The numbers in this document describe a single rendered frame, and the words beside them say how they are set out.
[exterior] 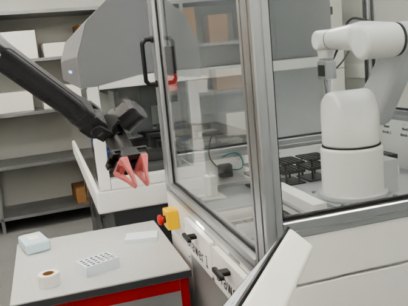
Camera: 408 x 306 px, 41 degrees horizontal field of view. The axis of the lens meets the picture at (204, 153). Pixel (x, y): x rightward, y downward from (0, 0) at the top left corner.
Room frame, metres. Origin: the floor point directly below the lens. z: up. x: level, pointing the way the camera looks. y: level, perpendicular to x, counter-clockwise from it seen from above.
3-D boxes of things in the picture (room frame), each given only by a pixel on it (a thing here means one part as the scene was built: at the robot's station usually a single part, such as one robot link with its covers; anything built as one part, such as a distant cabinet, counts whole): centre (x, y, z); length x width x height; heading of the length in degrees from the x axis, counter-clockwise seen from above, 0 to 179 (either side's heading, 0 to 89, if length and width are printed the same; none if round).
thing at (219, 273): (1.32, -0.02, 0.91); 0.07 x 0.04 x 0.01; 16
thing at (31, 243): (2.09, 0.71, 0.78); 0.15 x 0.10 x 0.04; 30
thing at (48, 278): (1.70, 0.55, 0.78); 0.07 x 0.07 x 0.04
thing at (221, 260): (1.33, -0.04, 0.87); 0.29 x 0.02 x 0.11; 16
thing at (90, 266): (1.79, 0.40, 0.78); 0.12 x 0.08 x 0.04; 126
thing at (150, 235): (2.08, 0.28, 0.77); 0.13 x 0.09 x 0.02; 91
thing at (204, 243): (1.63, 0.04, 0.87); 0.29 x 0.02 x 0.11; 16
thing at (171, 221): (1.94, 0.15, 0.88); 0.07 x 0.05 x 0.07; 16
